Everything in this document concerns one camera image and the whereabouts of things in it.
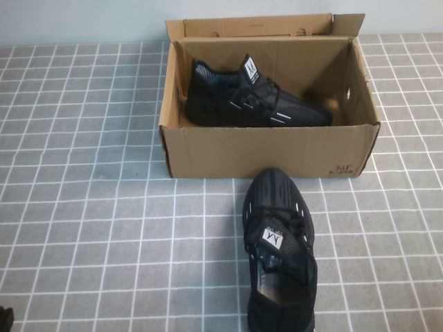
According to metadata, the black knit sneaker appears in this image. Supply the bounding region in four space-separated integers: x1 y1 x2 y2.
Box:
242 167 318 332

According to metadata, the brown cardboard shoe box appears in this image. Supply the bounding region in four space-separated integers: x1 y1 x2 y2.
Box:
158 12 381 179

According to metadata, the black sneaker with upright tongue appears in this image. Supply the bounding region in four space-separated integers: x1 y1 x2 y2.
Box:
185 53 334 128

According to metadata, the grey checked tablecloth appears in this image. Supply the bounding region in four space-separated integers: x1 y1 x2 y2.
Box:
0 33 443 332

